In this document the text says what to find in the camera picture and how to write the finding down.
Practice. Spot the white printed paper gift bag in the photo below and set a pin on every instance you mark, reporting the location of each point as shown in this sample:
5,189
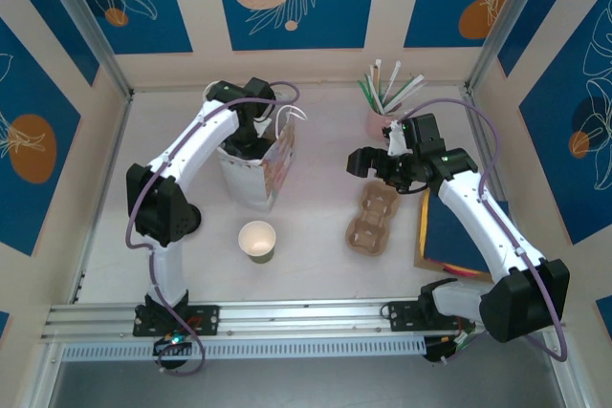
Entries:
244,183

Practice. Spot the dark blue napkin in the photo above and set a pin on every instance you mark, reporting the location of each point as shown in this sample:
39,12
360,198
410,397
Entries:
440,236

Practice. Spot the brown cardboard cup carrier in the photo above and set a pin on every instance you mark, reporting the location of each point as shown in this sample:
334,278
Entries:
368,236

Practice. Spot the green paper cup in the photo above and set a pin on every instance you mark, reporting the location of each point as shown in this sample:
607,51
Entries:
257,238

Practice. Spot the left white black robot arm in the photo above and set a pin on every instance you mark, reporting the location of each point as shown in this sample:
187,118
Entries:
201,135

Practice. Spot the pink straw holder cup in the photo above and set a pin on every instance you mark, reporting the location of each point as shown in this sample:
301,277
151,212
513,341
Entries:
375,123

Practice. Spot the white paper wrapped straw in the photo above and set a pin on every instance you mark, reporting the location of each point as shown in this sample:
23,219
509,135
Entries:
393,78
411,95
408,87

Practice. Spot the green and white straw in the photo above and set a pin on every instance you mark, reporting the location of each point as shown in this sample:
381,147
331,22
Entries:
407,80

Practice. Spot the black plastic cup lid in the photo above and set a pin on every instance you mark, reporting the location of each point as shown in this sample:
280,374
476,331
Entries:
195,219

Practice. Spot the brown cardboard sheet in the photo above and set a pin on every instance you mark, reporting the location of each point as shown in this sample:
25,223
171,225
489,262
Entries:
421,263

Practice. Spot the pink napkin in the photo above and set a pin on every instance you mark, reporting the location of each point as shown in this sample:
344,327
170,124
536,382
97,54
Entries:
461,270

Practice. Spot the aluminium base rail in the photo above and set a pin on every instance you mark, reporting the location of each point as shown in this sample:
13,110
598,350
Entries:
306,317

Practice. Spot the aluminium frame post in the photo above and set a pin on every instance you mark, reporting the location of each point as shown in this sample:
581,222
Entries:
87,21
506,21
45,379
574,384

